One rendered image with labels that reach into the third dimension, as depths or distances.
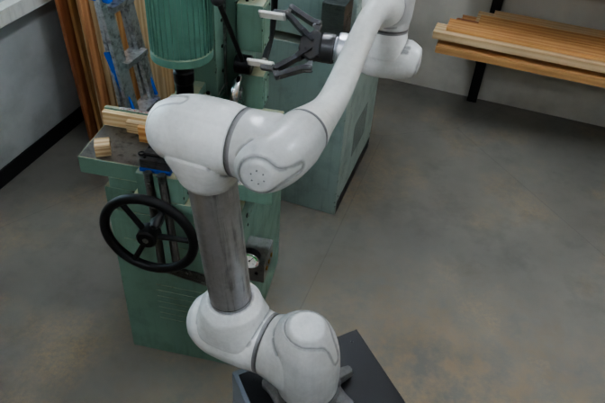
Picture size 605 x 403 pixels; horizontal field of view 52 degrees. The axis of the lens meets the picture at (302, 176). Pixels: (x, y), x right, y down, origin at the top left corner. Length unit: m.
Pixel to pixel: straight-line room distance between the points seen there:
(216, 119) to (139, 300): 1.33
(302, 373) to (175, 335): 1.03
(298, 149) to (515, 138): 2.91
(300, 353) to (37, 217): 1.99
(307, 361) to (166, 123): 0.64
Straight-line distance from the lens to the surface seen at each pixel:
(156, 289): 2.24
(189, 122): 1.11
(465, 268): 2.93
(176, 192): 1.75
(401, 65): 1.53
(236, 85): 1.91
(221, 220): 1.25
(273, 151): 1.02
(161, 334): 2.44
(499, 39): 3.51
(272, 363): 1.49
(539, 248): 3.17
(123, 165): 1.90
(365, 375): 1.72
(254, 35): 1.90
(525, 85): 4.12
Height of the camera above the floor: 2.04
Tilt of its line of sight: 39 degrees down
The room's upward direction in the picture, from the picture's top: 4 degrees clockwise
